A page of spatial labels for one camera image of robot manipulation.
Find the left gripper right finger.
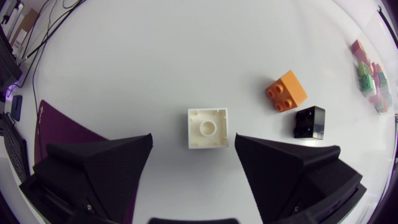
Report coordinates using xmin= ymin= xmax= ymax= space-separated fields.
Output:
xmin=234 ymin=133 xmax=368 ymax=224

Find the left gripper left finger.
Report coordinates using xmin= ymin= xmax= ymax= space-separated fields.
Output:
xmin=19 ymin=133 xmax=154 ymax=224

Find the pile of toy bricks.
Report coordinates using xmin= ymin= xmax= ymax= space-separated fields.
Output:
xmin=350 ymin=39 xmax=393 ymax=113

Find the clear plastic container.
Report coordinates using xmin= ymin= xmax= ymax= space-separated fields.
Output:
xmin=348 ymin=12 xmax=398 ymax=116

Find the dark mat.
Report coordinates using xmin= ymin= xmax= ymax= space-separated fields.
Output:
xmin=33 ymin=99 xmax=137 ymax=224

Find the black toy brick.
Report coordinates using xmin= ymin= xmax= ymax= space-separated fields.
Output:
xmin=293 ymin=105 xmax=326 ymax=140

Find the white toy brick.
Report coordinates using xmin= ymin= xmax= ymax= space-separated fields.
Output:
xmin=187 ymin=107 xmax=230 ymax=149

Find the orange toy brick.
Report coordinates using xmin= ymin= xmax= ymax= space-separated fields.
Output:
xmin=266 ymin=69 xmax=308 ymax=113

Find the black keyboard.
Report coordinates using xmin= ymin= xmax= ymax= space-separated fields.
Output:
xmin=0 ymin=112 xmax=31 ymax=183

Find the green toy brick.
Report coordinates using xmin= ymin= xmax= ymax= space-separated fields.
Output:
xmin=359 ymin=73 xmax=376 ymax=93

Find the black cable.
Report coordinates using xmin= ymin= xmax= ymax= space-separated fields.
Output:
xmin=18 ymin=0 xmax=86 ymax=65
xmin=6 ymin=0 xmax=55 ymax=116

